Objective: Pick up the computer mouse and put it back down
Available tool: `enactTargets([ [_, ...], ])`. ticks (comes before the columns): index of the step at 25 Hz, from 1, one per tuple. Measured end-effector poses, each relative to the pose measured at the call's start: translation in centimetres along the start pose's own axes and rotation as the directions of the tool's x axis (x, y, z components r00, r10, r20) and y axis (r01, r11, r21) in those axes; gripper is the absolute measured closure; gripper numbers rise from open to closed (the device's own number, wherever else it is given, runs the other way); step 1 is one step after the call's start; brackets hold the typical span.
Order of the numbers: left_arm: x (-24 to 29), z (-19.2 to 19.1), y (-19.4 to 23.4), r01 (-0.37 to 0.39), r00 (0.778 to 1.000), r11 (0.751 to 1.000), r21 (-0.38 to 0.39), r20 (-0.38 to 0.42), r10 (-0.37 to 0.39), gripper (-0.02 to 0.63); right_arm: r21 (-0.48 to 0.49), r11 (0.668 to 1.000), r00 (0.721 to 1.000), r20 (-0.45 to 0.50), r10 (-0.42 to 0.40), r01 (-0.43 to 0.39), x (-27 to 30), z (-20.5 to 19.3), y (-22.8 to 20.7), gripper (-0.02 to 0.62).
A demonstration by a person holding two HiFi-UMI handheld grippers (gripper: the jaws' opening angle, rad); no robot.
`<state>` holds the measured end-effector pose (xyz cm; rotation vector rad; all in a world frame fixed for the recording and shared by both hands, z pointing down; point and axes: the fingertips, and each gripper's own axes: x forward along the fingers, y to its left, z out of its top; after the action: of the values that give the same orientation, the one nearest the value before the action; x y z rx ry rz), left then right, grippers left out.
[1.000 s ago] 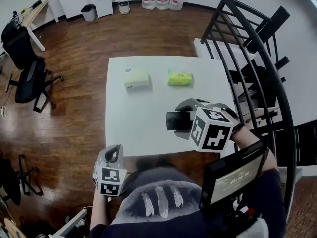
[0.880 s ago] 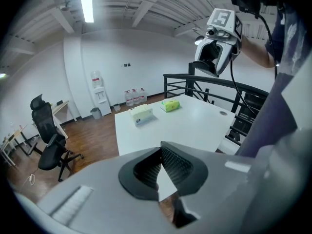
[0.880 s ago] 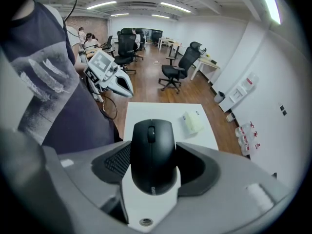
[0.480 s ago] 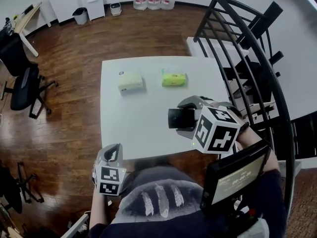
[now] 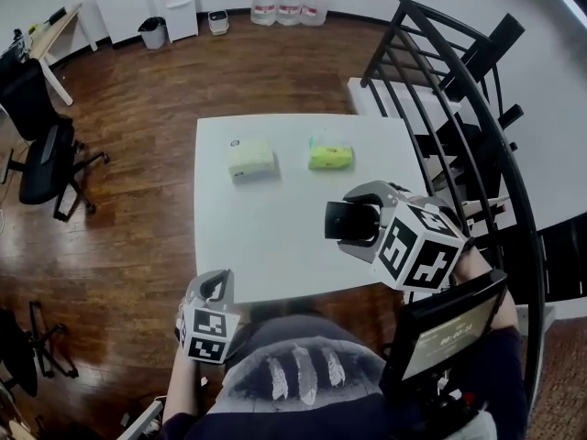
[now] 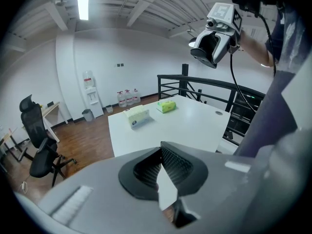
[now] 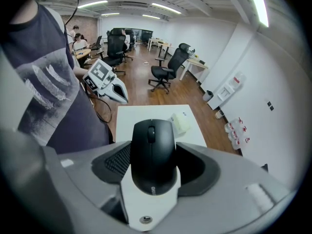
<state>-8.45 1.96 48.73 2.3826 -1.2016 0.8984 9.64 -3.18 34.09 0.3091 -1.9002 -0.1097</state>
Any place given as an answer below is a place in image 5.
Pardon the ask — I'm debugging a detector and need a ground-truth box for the wooden desk with white legs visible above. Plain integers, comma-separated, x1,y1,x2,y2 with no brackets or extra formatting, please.
26,1,100,107

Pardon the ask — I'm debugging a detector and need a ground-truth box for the white water dispenser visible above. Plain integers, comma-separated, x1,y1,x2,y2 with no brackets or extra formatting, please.
145,0,200,44

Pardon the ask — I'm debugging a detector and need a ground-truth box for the grey trash bin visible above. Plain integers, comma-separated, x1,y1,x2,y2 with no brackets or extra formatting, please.
138,16,168,51

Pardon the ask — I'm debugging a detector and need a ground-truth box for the person's right forearm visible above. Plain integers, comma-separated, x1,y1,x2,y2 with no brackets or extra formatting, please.
451,244,521,339

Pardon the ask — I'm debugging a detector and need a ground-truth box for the small white bucket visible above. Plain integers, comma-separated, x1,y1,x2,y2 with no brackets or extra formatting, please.
206,9,231,37

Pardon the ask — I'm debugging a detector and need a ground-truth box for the black metal railing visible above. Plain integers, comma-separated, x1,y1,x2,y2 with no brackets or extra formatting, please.
359,0,554,407

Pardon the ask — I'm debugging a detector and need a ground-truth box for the black office chair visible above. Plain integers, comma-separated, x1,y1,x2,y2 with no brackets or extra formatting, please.
0,56,112,222

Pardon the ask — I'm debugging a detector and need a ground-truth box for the green tissue pack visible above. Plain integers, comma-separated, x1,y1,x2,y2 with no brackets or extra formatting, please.
306,127,357,172

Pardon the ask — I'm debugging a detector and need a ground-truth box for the pale yellow tissue pack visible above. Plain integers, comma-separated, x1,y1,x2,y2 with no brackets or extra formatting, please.
227,137,279,184

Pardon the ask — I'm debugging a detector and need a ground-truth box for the dark feather print shirt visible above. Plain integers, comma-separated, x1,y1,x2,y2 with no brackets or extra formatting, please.
162,312,529,440

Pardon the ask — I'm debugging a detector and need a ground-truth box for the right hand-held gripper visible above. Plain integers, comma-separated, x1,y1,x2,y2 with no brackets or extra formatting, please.
336,180,476,292

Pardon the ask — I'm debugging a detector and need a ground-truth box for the clear water jug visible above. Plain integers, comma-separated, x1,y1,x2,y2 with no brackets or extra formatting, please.
299,0,329,28
275,0,305,28
249,0,279,28

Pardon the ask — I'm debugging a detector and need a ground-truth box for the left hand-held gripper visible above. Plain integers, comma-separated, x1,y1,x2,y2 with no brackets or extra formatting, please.
175,268,242,364

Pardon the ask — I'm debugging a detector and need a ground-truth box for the black screen device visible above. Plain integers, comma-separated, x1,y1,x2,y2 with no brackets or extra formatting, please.
379,269,509,385

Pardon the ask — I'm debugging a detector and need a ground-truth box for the person's left forearm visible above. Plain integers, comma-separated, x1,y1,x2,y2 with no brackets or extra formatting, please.
161,349,205,426

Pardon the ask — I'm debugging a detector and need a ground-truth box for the black chair base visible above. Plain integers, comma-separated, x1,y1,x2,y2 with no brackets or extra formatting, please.
0,299,80,399

